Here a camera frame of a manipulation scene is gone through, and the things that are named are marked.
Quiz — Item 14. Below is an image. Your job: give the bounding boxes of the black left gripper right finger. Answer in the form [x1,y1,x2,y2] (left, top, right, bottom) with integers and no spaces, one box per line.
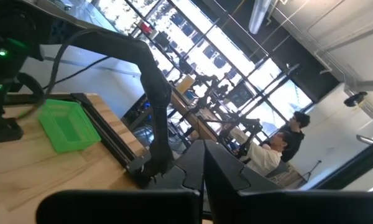
[203,139,373,224]

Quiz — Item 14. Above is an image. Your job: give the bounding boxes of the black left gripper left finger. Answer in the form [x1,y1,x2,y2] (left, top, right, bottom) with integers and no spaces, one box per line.
[35,139,205,224]

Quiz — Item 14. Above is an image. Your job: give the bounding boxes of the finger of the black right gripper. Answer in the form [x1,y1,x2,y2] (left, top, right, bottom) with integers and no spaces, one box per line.
[0,119,25,145]

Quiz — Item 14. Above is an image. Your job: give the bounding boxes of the green plastic basket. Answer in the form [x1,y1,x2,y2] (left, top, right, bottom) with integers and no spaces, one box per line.
[37,98,102,154]

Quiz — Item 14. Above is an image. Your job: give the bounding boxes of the person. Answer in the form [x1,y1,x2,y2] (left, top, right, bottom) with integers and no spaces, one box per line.
[244,130,295,177]
[279,111,311,163]

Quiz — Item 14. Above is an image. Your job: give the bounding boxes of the wooden background table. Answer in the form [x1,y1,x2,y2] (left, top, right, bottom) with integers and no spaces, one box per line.
[169,90,220,143]

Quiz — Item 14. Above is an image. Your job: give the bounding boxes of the red ceiling box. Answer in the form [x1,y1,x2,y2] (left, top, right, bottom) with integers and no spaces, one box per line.
[139,20,154,35]

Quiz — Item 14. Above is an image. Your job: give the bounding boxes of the white ceiling light tube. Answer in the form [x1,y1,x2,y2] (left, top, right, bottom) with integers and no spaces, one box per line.
[247,0,273,35]

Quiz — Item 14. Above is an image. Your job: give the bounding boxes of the black aluminium table frame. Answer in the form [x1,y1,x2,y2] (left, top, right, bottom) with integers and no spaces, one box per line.
[70,92,152,177]

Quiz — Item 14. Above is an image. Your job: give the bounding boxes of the black slanted frame bar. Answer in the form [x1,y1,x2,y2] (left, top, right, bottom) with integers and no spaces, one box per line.
[310,141,373,191]

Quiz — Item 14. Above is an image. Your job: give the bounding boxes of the black wall camera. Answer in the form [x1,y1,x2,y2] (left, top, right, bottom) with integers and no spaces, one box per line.
[343,90,369,108]

